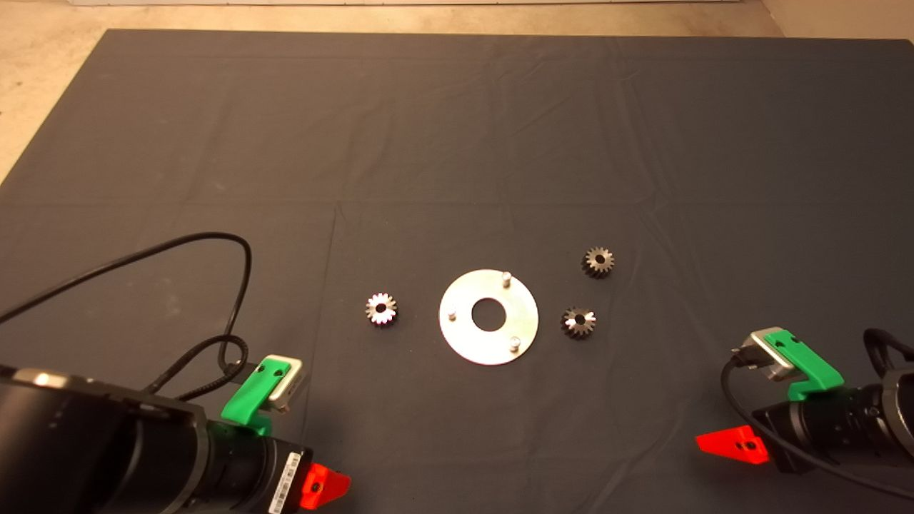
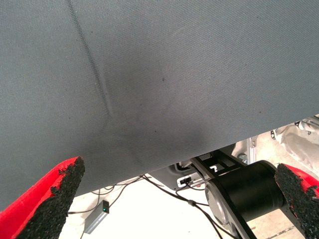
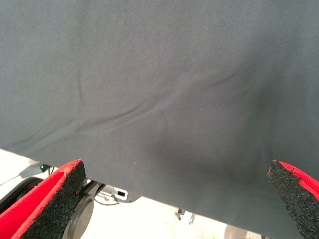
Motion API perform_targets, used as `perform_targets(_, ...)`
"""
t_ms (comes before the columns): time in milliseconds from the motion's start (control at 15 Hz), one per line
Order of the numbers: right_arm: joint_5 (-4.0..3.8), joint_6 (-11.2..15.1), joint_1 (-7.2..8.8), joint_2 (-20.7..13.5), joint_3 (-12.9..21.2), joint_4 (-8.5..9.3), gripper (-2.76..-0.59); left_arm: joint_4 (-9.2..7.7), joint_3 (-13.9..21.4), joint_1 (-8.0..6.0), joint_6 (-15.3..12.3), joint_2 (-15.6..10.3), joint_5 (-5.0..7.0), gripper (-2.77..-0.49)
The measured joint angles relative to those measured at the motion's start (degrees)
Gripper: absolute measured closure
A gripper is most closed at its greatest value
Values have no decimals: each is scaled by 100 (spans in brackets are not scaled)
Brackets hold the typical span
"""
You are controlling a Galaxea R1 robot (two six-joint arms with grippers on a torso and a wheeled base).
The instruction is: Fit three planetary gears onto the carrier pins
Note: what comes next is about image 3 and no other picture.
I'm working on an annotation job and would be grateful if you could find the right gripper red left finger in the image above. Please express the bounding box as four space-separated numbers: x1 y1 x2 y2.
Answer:
0 159 87 239

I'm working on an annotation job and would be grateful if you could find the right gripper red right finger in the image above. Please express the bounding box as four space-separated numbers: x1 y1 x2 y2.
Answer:
267 159 319 239

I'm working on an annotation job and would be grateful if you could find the grey box with green light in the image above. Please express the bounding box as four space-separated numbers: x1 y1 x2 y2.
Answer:
19 163 48 179

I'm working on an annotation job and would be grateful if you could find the white connector block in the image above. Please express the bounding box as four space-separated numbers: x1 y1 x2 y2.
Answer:
96 184 142 204

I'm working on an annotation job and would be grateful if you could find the dark grey table cloth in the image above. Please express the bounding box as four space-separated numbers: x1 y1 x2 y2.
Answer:
0 0 319 239

